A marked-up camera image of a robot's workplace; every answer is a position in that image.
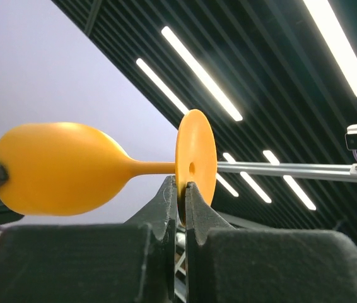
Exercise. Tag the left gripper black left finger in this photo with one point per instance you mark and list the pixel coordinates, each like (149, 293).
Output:
(127, 262)

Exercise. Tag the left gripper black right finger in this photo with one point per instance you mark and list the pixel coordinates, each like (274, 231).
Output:
(225, 264)

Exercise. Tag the yellow wine glass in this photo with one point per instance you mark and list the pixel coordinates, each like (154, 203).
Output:
(65, 168)

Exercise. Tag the aluminium frame bar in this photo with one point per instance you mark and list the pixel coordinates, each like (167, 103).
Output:
(324, 172)

